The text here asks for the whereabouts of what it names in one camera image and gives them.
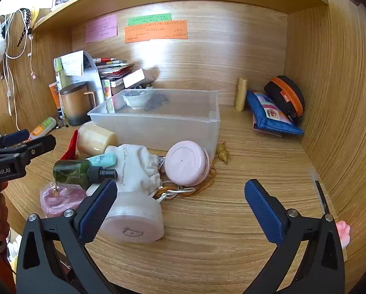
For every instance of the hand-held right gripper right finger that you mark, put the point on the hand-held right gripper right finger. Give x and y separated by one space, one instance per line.
264 211

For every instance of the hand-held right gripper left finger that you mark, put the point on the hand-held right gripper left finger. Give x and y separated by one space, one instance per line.
98 209

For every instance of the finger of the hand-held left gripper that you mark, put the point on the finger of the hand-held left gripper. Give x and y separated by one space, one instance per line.
40 147
16 137

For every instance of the white round jar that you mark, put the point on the white round jar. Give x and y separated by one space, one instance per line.
134 220

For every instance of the dark green spray bottle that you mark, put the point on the dark green spray bottle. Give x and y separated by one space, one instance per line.
69 173

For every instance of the teal tube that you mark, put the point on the teal tube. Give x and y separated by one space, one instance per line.
103 160

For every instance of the beige cylinder cup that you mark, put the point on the beige cylinder cup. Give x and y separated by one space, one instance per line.
94 139

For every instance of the pink round case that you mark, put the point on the pink round case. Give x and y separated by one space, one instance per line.
184 162

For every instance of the clear plastic bin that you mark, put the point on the clear plastic bin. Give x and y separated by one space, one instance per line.
170 128

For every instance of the person's left hand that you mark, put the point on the person's left hand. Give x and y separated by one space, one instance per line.
2 217

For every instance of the green orange glue tube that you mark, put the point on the green orange glue tube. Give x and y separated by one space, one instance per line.
43 127

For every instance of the wooden desk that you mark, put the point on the wooden desk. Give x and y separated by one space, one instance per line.
216 220

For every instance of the wooden mug with lid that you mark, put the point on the wooden mug with lid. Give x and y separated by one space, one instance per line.
74 107

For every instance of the pale green bottle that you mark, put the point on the pale green bottle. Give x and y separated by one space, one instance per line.
60 79

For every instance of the pink paw toy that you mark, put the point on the pink paw toy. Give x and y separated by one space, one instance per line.
343 232

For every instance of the white curved stand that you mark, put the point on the white curved stand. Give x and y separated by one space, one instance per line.
94 76

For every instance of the white paper note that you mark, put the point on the white paper note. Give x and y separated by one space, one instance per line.
72 62

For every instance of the blue zip pouch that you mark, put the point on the blue zip pouch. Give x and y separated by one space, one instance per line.
262 113

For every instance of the stack of books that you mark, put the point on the stack of books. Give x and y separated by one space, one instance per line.
115 73

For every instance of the small white bowl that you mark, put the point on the small white bowl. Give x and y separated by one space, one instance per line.
137 99

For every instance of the red white pen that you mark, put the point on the red white pen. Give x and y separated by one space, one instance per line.
105 59

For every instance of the yellow sunscreen bottle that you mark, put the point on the yellow sunscreen bottle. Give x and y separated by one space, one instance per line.
241 96

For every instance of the white cardboard box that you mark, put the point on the white cardboard box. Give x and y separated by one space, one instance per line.
137 78

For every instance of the yellow hanging item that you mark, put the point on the yellow hanging item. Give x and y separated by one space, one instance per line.
35 17

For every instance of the black case orange zip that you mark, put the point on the black case orange zip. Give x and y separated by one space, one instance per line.
290 92

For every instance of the pink paper note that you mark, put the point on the pink paper note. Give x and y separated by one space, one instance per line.
101 28

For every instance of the orange paper note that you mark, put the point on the orange paper note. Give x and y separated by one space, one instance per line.
155 32

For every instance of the green paper note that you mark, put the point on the green paper note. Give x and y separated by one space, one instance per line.
149 19

